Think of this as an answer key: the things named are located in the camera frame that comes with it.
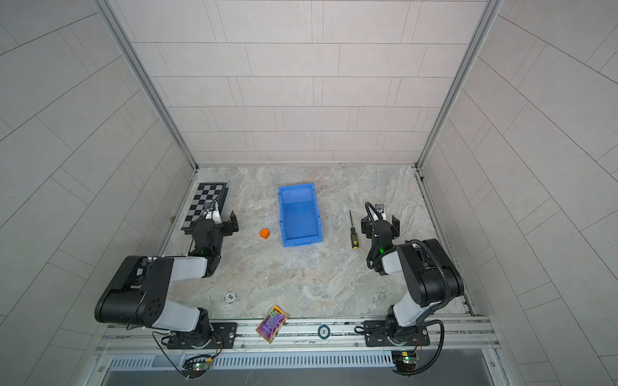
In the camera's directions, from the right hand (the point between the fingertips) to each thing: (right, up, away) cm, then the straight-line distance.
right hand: (380, 213), depth 95 cm
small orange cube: (-45, -7, -3) cm, 46 cm away
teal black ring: (-23, -33, -22) cm, 46 cm away
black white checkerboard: (-73, +8, +7) cm, 73 cm away
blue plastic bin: (-33, -1, +4) cm, 33 cm away
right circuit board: (0, -39, -27) cm, 47 cm away
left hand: (-61, +2, -3) cm, 61 cm away
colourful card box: (-38, -31, -22) cm, 54 cm away
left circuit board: (-58, -38, -30) cm, 76 cm away
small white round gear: (-54, -26, -16) cm, 62 cm away
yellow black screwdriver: (-11, -8, -1) cm, 14 cm away
